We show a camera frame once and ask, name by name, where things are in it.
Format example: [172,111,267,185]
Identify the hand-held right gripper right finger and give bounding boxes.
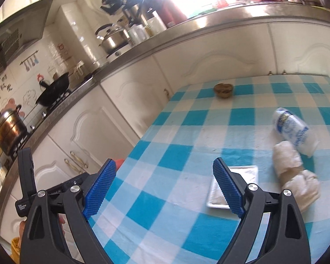
[212,157,311,264]

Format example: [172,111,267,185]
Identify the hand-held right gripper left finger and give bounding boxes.
[20,158,117,264]

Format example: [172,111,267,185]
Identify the white cloth bag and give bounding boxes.
[273,140,321,213]

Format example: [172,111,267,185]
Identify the clear plastic bottle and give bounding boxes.
[272,107,321,158]

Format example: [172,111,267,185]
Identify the small brown bowl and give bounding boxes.
[213,83,234,99]

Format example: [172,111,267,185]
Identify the person's left hand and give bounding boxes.
[19,216,66,238]

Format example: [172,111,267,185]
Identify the steel steamer pot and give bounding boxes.
[0,104,28,156]

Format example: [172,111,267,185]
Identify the blue white checked tablecloth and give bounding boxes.
[88,74,330,264]

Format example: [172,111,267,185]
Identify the yellow container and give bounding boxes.
[11,236,22,263]

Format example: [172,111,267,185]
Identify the black gas stove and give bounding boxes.
[5,80,97,160]

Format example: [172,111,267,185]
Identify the black wok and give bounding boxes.
[35,71,70,108]

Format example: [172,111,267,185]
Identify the white kitchen cabinets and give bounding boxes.
[0,19,330,253]

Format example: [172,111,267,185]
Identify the white utensil rack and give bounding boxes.
[71,62,86,79]

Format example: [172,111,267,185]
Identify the black range hood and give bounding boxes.
[0,0,53,75]

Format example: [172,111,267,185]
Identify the steel kettle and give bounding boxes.
[96,23,131,55]

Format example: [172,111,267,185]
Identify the white plastic cups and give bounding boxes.
[128,16,167,44]

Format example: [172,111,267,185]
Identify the steel kitchen counter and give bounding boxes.
[0,1,330,242]

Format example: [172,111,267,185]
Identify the steel thermos jug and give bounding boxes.
[122,0,149,26]

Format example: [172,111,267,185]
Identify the red thermos flask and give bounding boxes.
[157,0,187,25]

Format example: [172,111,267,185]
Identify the black clamp device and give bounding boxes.
[100,0,124,14]

